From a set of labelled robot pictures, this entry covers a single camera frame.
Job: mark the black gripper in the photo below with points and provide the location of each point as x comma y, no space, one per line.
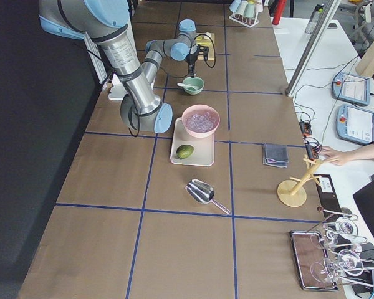
191,59

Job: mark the white plastic spoon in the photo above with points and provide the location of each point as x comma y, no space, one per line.
188,86

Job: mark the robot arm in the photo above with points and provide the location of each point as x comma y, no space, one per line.
106,22
181,48

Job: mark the green ceramic bowl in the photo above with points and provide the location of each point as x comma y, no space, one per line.
193,81

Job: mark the pink bowl with ice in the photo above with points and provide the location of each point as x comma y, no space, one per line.
200,121

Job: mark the metal ice scoop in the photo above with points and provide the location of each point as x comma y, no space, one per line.
204,193

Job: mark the person's bare hand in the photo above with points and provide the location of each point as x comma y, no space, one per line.
333,156

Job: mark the yellow plastic knife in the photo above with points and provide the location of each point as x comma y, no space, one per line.
203,39

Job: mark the bamboo cutting board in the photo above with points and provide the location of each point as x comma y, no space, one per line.
210,45

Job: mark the beige serving tray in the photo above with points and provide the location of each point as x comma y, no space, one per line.
203,148

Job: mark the cup rack with wooden bar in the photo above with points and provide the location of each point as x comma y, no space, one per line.
240,19

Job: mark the light blue cup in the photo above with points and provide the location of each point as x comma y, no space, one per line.
234,5

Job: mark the green avocado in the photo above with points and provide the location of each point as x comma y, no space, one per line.
184,151

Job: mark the white cup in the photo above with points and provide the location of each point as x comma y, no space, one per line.
241,7

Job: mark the mint green cup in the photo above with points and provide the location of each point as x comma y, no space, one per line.
249,11

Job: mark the red cylinder object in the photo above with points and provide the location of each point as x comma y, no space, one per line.
278,12

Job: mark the grey folded cloth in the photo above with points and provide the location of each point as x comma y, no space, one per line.
275,155

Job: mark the water bottle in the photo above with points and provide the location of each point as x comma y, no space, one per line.
315,16

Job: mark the wooden mug tree stand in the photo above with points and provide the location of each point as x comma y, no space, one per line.
291,192

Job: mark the far teach pendant tablet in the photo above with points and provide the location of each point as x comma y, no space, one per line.
351,88

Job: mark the teach pendant tablet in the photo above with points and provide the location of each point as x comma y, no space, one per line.
355,124
351,88

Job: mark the near teach pendant tablet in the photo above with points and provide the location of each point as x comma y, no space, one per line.
355,124

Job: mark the seated person in black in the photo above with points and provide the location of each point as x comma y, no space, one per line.
363,153

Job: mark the metal tray with glasses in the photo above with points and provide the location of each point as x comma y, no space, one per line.
307,251

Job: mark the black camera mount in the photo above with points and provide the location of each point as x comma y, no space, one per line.
202,52

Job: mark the white pillar mount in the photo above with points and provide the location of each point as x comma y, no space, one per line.
117,90

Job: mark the aluminium frame post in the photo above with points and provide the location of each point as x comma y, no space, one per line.
315,37

